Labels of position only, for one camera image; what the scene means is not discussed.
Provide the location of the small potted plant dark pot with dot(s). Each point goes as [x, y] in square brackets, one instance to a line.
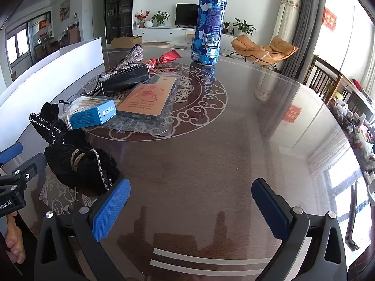
[225, 27]

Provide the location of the wooden slatted chair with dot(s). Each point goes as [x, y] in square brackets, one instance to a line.
[322, 77]
[356, 99]

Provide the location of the green potted plant white pot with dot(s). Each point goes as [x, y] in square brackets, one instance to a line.
[160, 18]

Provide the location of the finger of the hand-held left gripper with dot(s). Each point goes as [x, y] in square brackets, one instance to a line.
[13, 150]
[32, 166]

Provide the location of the framed wall painting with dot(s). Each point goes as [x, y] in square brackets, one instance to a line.
[65, 9]

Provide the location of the blue camouflage bottle white cap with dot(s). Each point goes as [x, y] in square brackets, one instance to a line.
[209, 29]

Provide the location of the cardboard box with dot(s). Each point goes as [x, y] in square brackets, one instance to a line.
[126, 41]

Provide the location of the cotton swab box blue label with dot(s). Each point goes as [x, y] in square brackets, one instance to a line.
[88, 114]

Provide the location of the large leafy potted plant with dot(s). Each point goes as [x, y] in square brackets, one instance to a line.
[244, 26]

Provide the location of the red flower arrangement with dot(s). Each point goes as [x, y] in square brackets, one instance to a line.
[142, 16]

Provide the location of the white round vase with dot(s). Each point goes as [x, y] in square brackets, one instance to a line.
[148, 23]

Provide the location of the grey curtain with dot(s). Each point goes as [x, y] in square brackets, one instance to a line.
[304, 35]

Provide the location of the orange lounge chair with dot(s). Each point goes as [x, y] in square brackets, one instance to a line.
[257, 49]

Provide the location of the red door decoration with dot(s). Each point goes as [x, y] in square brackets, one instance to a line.
[43, 24]

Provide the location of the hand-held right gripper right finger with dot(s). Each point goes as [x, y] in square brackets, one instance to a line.
[269, 207]

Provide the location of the covered standing air conditioner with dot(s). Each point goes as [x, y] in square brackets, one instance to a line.
[288, 14]

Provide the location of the cluttered side table items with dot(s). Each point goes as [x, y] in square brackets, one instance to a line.
[357, 134]

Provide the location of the glitter bow hair claw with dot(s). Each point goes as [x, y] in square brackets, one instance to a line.
[131, 54]

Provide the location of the round low wooden table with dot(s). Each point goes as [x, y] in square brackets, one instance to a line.
[155, 44]

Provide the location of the black printed box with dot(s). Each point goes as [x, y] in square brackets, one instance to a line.
[126, 79]

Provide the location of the dark display cabinet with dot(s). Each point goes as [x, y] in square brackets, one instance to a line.
[120, 8]

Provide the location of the black television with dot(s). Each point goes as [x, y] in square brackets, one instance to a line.
[187, 14]

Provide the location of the tan phone case clear package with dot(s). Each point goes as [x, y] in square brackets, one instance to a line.
[146, 99]

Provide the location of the dark patterned glass desktop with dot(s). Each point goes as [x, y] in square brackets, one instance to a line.
[219, 158]

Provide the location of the person's left hand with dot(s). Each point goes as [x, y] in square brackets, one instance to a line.
[16, 240]

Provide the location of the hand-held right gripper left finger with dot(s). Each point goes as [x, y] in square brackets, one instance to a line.
[111, 207]

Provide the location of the red foil packet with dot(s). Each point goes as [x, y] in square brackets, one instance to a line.
[170, 56]

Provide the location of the clear glasses black arms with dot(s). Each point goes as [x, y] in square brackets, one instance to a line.
[62, 102]

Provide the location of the white television cabinet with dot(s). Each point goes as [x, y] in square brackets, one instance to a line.
[164, 33]

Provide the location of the red window decoration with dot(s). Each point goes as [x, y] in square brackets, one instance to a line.
[329, 19]

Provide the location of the red round candy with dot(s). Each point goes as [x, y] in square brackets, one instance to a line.
[151, 63]

